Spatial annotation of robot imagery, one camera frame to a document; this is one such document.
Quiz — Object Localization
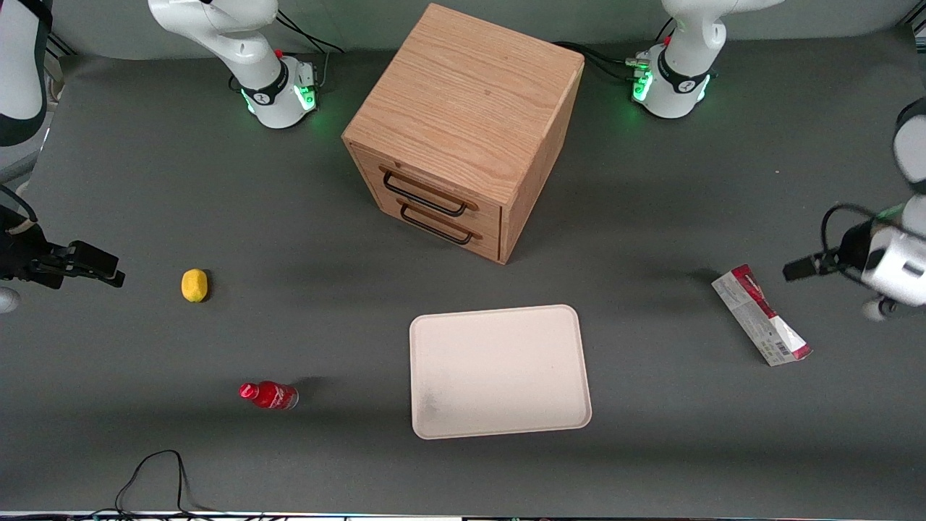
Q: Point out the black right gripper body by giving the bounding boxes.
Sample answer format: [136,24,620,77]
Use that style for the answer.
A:
[0,210,77,290]

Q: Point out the red white toothpaste box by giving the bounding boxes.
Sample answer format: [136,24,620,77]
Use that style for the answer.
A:
[711,264,813,368]

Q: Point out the beige plastic tray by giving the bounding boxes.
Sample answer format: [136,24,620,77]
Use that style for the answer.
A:
[409,304,592,441]

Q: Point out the yellow lemon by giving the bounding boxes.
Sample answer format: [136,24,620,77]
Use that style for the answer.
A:
[181,268,209,303]

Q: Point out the red soda bottle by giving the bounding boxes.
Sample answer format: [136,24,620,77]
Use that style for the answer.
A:
[239,381,300,411]

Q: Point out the wooden drawer front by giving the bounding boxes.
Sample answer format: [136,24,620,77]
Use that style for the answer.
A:
[369,194,501,262]
[352,147,504,232]

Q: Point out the wooden drawer cabinet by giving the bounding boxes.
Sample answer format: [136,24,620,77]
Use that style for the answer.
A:
[341,3,585,265]

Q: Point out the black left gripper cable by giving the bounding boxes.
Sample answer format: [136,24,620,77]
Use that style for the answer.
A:
[820,204,885,284]

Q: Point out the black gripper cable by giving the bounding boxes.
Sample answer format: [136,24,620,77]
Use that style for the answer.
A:
[0,185,38,232]
[820,204,885,284]

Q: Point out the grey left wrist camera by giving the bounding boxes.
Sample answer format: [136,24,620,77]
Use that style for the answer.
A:
[861,294,899,322]

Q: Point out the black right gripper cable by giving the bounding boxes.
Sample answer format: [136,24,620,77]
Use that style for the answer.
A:
[0,185,38,232]

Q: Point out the black looped table cable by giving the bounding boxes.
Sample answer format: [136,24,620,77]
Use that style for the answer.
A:
[114,449,218,517]

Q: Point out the black left arm base cables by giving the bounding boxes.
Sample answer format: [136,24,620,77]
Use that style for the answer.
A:
[551,17,677,85]

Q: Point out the black arm base cables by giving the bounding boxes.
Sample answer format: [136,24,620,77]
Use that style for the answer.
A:
[273,7,347,89]
[551,17,677,85]

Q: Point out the black right arm base cables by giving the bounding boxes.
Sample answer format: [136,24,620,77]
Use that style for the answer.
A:
[273,7,347,89]

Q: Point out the black metal drawer handle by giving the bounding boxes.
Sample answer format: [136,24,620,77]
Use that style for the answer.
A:
[382,171,470,218]
[399,203,475,246]

